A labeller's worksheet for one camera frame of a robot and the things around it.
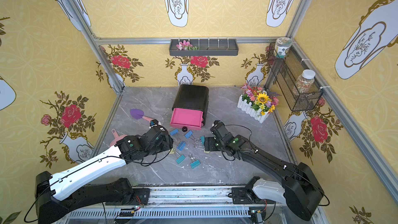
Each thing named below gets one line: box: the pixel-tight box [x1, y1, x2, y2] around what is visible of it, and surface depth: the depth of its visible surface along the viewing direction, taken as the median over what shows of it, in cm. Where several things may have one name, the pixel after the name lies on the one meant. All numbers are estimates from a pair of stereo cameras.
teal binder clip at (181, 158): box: [175, 150, 186, 165], surface depth 86 cm
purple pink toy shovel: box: [129, 108, 153, 122], surface depth 109 cm
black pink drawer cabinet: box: [169, 84, 210, 131], surface depth 90 cm
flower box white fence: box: [237, 84, 282, 124], surface depth 96 cm
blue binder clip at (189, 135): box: [184, 129, 198, 143], surface depth 97 cm
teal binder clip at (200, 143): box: [193, 135, 206, 149], surface depth 94 cm
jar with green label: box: [274, 36, 293, 59], surface depth 87 cm
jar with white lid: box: [292, 69, 316, 97], surface depth 67 cm
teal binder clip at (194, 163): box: [188, 152, 201, 170], surface depth 85 cm
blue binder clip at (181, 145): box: [176, 141, 187, 151], surface depth 92 cm
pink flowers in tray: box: [175, 39, 199, 51], surface depth 89 cm
